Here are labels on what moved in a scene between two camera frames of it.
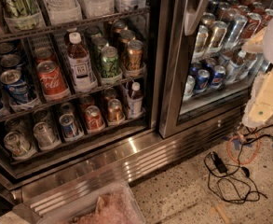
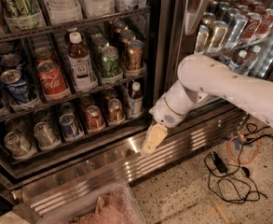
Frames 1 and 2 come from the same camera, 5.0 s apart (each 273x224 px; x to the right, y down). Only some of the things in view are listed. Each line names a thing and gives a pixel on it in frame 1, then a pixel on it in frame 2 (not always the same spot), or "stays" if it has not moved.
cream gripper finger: [267, 93] → [156, 134]
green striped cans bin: [20, 7] stays
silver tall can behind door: [237, 28] stays
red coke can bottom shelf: [94, 119] stays
